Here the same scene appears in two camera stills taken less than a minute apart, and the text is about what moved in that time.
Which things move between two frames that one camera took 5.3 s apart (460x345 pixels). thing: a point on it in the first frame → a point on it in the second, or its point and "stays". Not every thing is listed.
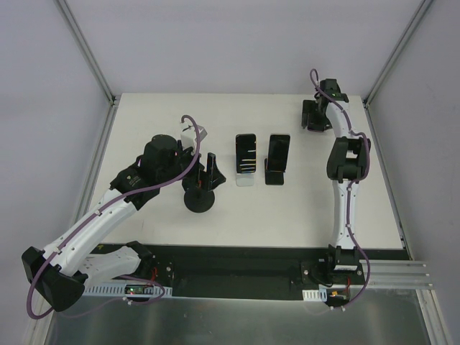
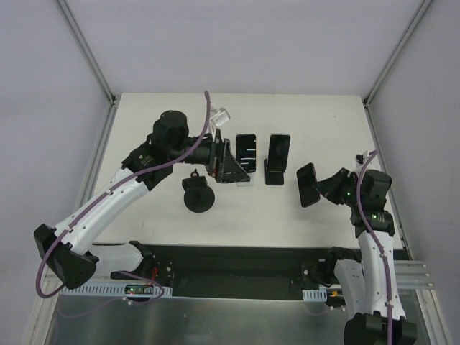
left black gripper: (200, 172) → (218, 158)
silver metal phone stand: (245, 180) stays
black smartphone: (246, 153) stays
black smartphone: (278, 152) stays
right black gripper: (314, 117) → (331, 186)
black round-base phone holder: (199, 200) stays
